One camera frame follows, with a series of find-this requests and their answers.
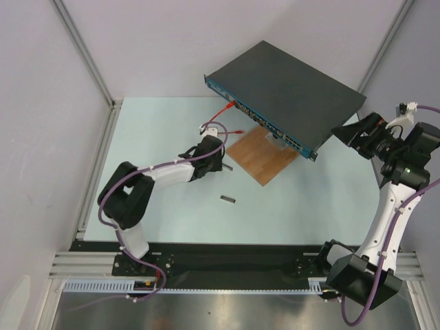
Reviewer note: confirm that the aluminium frame post right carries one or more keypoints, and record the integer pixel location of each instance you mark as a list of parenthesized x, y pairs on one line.
[(389, 37)]

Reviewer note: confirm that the aluminium frame post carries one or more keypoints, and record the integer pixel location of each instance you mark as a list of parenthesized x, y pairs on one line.
[(79, 44), (389, 37)]

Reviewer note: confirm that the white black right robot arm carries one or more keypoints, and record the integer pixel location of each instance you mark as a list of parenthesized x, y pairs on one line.
[(367, 275)]

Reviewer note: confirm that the silver transceiver module on table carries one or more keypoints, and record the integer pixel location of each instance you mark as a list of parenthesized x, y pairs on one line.
[(228, 199)]

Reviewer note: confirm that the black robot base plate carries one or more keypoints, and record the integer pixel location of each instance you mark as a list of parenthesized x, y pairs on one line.
[(218, 266)]

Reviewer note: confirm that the aluminium frame post left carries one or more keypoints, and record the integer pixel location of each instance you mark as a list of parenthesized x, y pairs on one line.
[(79, 44)]

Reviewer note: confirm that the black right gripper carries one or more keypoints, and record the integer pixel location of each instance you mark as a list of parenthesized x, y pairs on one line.
[(359, 138)]

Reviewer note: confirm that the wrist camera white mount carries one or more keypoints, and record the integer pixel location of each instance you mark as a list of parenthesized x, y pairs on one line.
[(205, 131), (404, 115)]

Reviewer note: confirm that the blue black network switch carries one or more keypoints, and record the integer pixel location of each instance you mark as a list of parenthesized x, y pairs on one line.
[(292, 100)]

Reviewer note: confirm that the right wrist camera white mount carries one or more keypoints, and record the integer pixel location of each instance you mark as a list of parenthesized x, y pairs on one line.
[(404, 115)]

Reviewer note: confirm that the wooden base board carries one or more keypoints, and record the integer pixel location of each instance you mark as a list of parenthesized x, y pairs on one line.
[(258, 158)]

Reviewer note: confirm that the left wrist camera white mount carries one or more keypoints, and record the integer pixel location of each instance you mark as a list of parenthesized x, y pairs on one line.
[(205, 131)]

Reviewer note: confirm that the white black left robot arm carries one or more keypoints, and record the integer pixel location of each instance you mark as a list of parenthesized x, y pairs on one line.
[(125, 197)]

